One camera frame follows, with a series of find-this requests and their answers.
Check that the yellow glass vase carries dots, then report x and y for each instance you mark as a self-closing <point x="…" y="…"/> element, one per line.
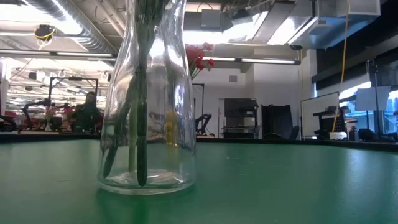
<point x="171" y="130"/>

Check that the clear glass vase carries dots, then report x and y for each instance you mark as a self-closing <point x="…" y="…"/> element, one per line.
<point x="183" y="155"/>

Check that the red flower bunch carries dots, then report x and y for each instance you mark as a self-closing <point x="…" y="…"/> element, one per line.
<point x="197" y="57"/>

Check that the black background robot arm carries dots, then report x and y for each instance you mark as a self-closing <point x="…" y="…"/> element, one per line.
<point x="26" y="113"/>

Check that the small black robot arm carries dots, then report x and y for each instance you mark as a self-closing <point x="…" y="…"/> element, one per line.
<point x="205" y="118"/>

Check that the black cabinet machine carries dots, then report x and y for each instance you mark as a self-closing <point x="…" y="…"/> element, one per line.
<point x="241" y="107"/>

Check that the black panel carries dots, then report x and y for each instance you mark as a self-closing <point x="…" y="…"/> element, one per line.
<point x="276" y="119"/>

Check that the short ceiling light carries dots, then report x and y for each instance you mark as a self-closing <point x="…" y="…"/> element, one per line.
<point x="264" y="61"/>

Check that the person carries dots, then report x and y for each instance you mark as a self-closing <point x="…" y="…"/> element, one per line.
<point x="85" y="115"/>

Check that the whiteboard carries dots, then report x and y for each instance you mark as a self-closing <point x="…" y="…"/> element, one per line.
<point x="317" y="115"/>

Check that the black equipment table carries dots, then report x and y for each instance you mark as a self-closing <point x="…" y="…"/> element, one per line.
<point x="326" y="113"/>

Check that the white base block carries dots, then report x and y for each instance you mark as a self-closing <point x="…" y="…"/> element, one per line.
<point x="337" y="135"/>

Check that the black bag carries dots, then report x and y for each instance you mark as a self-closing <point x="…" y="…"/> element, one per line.
<point x="367" y="135"/>

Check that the grey sheet panel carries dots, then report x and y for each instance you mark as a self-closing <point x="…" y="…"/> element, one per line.
<point x="373" y="98"/>

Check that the black dome ceiling fixture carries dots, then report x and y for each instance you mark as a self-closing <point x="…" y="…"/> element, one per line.
<point x="43" y="31"/>

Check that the black tripod pole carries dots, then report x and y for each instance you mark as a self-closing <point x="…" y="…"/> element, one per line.
<point x="377" y="118"/>

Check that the black gantry frame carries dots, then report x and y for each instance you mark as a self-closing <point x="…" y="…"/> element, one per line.
<point x="73" y="78"/>

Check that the silver air duct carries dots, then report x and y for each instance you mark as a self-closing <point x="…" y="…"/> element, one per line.
<point x="87" y="34"/>

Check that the black table frame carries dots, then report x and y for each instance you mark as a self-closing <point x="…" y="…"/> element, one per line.
<point x="46" y="137"/>

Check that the large grey ventilation duct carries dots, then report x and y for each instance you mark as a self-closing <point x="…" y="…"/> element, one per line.
<point x="342" y="25"/>

